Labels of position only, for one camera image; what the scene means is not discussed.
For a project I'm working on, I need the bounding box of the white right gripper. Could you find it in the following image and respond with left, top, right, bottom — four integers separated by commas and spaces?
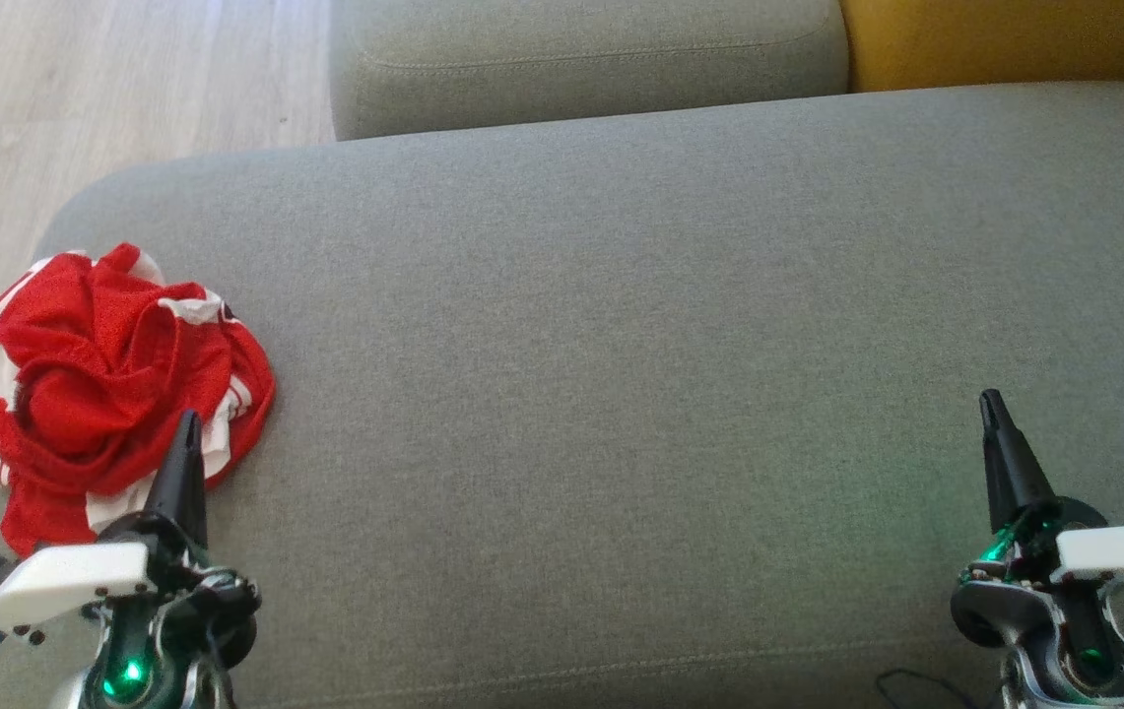
960, 389, 1124, 600

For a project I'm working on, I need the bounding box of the wide yellow sofa back cushion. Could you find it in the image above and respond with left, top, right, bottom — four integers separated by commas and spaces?
839, 0, 1124, 95

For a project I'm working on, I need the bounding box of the red white basketball jersey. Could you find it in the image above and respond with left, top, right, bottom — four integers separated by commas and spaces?
0, 243, 278, 558

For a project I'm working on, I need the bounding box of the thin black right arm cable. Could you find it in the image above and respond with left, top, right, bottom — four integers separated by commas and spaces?
875, 669, 978, 709

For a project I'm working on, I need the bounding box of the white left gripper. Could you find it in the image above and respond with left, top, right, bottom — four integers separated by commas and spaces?
0, 411, 262, 663

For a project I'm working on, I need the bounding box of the grey sofa seat cushion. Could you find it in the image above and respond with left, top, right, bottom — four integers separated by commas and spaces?
328, 0, 853, 142

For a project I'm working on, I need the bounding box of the large grey sofa cushion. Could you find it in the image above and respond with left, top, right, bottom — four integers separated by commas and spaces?
0, 82, 1124, 709

